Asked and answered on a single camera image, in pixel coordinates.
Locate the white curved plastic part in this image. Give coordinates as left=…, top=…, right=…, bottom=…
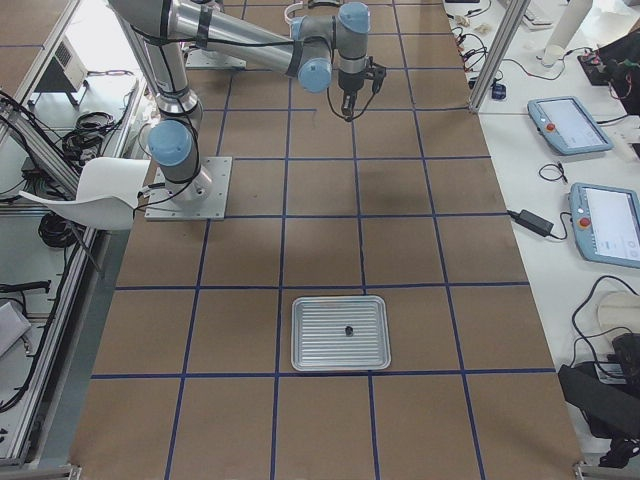
left=283, top=1, right=305, bottom=26

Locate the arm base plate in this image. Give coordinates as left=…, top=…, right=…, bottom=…
left=184, top=47, right=246, bottom=70
left=144, top=157, right=232, bottom=221

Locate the near teach pendant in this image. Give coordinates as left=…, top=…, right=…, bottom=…
left=568, top=183, right=639, bottom=269

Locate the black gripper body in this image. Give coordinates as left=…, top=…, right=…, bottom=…
left=338, top=55, right=386, bottom=100

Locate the black power adapter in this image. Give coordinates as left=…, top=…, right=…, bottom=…
left=518, top=209, right=554, bottom=237

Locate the silver ribbed metal tray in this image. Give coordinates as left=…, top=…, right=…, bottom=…
left=291, top=295, right=392, bottom=372

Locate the far teach pendant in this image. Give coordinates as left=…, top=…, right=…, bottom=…
left=527, top=96, right=613, bottom=156

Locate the white paper cup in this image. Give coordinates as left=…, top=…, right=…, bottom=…
left=540, top=45, right=565, bottom=68

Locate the aluminium frame post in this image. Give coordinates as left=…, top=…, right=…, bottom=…
left=469, top=0, right=529, bottom=113

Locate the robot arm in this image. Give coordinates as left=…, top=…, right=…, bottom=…
left=109, top=1, right=386, bottom=220

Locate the teach pendant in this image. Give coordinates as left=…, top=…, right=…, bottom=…
left=568, top=183, right=639, bottom=269
left=527, top=96, right=613, bottom=156

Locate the white chair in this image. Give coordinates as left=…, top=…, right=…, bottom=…
left=19, top=157, right=150, bottom=231

